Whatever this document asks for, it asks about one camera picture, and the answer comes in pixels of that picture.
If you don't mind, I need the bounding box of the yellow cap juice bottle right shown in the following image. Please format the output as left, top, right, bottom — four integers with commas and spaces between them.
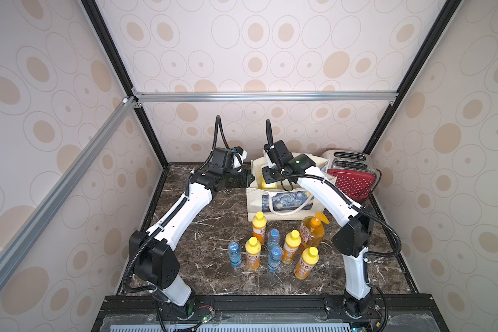
295, 246, 320, 279

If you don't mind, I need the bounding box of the black right frame post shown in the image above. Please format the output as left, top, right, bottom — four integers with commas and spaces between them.
363, 0, 463, 154

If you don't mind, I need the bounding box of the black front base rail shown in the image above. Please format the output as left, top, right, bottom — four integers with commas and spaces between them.
93, 294, 448, 331

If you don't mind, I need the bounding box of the black frame post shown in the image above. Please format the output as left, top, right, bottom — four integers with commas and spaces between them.
80, 0, 169, 169
363, 0, 463, 154

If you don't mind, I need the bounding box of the silver horizontal frame bar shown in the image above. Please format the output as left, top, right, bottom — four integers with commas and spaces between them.
136, 91, 398, 103

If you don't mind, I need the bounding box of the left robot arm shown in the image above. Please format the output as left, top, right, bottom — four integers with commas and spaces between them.
122, 116, 250, 318

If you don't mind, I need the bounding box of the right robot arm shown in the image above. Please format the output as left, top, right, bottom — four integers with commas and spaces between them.
263, 120, 401, 318

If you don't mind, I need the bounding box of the blue cap water bottle front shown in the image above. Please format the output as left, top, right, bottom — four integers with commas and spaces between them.
267, 246, 282, 273

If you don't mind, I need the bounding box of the red white toaster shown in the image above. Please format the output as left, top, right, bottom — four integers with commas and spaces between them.
322, 149, 381, 203

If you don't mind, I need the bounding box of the silver diagonal frame bar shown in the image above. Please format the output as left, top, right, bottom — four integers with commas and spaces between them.
0, 96, 137, 291

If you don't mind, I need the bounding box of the yellow cap juice bottle rear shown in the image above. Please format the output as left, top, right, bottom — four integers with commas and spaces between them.
252, 212, 267, 244

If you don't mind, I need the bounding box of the cream starry night shopping bag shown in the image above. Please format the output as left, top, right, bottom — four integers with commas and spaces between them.
246, 157, 325, 221

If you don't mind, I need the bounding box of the blue cap water bottle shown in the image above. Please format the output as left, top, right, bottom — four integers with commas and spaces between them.
228, 242, 242, 268
267, 246, 282, 273
267, 228, 280, 250

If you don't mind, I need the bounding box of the yellow dish soap pump bottle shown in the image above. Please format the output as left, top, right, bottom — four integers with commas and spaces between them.
260, 179, 277, 190

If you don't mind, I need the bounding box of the blue cap water bottle left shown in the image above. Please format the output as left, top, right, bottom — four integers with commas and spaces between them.
228, 242, 242, 268

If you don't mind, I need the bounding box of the orange dish soap pump bottle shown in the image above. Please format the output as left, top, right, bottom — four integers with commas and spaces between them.
299, 212, 329, 252

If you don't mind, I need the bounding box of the yellow cap juice bottle middle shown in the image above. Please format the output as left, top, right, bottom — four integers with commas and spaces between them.
282, 230, 302, 264

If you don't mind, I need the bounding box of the blue cap water bottle rear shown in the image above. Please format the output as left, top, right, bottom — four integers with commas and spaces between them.
267, 228, 280, 250

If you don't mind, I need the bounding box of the yellow cap juice bottle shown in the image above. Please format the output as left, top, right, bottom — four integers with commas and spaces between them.
295, 246, 320, 279
246, 237, 261, 270
252, 212, 267, 244
282, 230, 302, 264

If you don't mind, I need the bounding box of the black left frame post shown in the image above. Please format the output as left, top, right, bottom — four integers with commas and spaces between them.
80, 0, 169, 169

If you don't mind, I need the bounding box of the yellow cap juice bottle left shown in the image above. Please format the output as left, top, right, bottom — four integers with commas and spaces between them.
246, 237, 261, 270

